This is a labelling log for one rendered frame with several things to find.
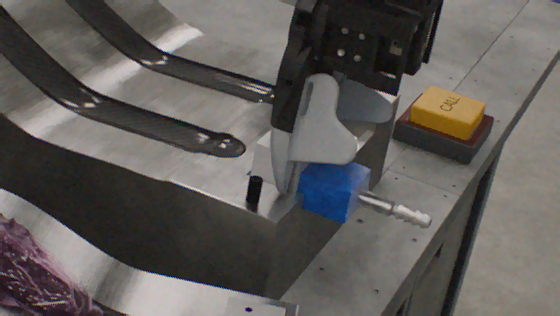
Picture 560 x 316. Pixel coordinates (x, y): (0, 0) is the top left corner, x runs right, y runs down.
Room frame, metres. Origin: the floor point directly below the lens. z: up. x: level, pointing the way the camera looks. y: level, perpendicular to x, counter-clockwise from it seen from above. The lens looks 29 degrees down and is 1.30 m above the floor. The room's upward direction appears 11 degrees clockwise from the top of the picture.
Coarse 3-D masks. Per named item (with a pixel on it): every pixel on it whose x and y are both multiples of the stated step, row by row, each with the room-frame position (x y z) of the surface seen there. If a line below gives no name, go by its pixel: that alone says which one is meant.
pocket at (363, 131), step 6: (348, 126) 0.85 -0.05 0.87; (354, 126) 0.85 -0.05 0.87; (360, 126) 0.85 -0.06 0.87; (366, 126) 0.85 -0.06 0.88; (372, 126) 0.84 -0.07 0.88; (354, 132) 0.85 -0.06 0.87; (360, 132) 0.85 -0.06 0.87; (366, 132) 0.84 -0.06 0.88; (372, 132) 0.84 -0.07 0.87; (360, 138) 0.83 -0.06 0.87; (366, 138) 0.83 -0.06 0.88; (360, 144) 0.82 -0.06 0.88
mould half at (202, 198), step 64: (0, 0) 0.85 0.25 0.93; (128, 0) 0.95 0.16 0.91; (0, 64) 0.78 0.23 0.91; (64, 64) 0.82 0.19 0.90; (128, 64) 0.86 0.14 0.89; (256, 64) 0.91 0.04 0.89; (0, 128) 0.73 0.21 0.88; (64, 128) 0.74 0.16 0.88; (256, 128) 0.78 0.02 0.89; (384, 128) 0.87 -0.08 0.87; (64, 192) 0.71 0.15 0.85; (128, 192) 0.69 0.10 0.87; (192, 192) 0.67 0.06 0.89; (128, 256) 0.69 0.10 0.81; (192, 256) 0.67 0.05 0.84; (256, 256) 0.66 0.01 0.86
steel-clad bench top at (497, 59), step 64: (192, 0) 1.24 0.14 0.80; (256, 0) 1.28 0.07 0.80; (448, 0) 1.41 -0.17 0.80; (512, 0) 1.45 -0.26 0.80; (448, 64) 1.20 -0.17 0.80; (512, 64) 1.23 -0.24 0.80; (384, 192) 0.88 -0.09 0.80; (448, 192) 0.90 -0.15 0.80; (320, 256) 0.76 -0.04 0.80; (384, 256) 0.78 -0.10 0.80
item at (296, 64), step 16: (304, 32) 0.68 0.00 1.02; (288, 48) 0.68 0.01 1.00; (304, 48) 0.68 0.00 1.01; (288, 64) 0.68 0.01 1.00; (304, 64) 0.68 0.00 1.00; (288, 80) 0.68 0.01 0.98; (304, 80) 0.68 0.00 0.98; (288, 96) 0.67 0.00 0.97; (272, 112) 0.68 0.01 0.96; (288, 112) 0.68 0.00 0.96; (288, 128) 0.68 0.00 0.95
